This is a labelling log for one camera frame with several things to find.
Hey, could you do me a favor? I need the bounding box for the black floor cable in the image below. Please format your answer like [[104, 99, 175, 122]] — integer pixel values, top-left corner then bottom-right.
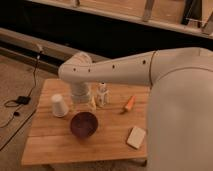
[[0, 44, 44, 152]]

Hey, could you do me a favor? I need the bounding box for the white sponge block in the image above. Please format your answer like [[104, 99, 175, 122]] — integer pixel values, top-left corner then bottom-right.
[[127, 126, 146, 149]]

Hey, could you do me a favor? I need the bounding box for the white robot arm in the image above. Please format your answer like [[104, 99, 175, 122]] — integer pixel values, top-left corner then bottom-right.
[[58, 47, 213, 171]]

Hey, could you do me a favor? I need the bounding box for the black power adapter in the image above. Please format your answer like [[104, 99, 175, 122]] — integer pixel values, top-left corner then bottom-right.
[[16, 96, 31, 105]]

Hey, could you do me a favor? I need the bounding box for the white paper cup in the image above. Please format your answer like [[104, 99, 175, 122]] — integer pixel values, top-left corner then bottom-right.
[[51, 94, 69, 117]]

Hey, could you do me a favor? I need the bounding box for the dark purple bowl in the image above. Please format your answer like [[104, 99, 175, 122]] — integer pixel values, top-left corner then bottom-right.
[[70, 112, 98, 139]]

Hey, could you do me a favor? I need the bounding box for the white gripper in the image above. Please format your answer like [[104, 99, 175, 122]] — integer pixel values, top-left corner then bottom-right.
[[70, 83, 96, 112]]

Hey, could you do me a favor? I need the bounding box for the wooden table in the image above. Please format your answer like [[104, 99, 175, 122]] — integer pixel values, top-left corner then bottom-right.
[[21, 79, 149, 165]]

